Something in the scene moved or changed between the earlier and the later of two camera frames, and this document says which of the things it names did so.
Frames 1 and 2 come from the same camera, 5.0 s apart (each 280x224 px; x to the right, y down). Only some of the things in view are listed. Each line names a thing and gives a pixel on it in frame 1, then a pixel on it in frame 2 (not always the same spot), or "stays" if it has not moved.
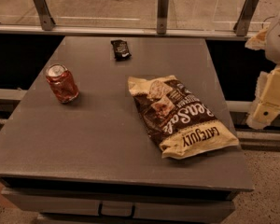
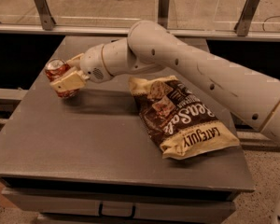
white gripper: [279, 42] → [92, 63]
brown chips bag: [179, 122] stays
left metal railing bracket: [47, 20] stays
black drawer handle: [113, 216] stays
